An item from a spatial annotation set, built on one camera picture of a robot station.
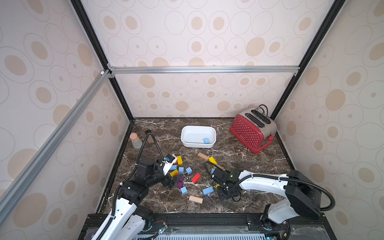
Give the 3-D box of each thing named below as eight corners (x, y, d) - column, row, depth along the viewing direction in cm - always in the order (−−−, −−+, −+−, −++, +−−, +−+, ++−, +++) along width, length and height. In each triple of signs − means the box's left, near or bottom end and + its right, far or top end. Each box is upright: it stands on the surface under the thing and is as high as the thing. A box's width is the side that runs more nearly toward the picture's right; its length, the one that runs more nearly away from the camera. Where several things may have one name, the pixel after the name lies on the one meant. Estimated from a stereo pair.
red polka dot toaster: (247, 156, 101) (257, 137, 85) (230, 132, 114) (236, 112, 98) (273, 146, 106) (287, 126, 90) (254, 124, 119) (264, 104, 103)
